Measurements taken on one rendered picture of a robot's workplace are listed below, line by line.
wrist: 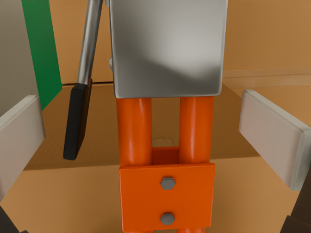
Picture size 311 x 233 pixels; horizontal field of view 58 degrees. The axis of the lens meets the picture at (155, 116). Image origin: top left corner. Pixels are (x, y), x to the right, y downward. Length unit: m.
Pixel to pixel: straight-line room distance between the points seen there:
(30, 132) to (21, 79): 1.19
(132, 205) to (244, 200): 0.23
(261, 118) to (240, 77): 0.60
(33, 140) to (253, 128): 0.13
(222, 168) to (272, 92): 0.48
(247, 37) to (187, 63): 0.60
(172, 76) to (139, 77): 0.02
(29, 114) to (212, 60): 0.11
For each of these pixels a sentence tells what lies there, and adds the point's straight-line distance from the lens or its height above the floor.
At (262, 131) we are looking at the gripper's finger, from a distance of 0.17.
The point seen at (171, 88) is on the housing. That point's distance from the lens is 0.16.
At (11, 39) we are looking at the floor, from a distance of 1.34.
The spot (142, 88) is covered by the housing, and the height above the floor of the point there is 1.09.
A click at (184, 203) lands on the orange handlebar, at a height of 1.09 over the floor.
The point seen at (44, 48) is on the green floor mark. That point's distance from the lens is 1.30.
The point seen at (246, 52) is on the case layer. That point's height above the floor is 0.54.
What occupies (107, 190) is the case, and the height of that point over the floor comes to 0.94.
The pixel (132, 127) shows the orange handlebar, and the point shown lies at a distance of 0.17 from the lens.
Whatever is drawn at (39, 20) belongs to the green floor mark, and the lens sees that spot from 1.30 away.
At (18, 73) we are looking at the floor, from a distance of 1.36.
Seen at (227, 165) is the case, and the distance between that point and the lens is 0.36.
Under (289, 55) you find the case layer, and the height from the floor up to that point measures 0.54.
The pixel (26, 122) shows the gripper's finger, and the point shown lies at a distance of 0.17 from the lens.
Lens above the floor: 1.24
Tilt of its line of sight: 69 degrees down
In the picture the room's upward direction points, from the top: 168 degrees clockwise
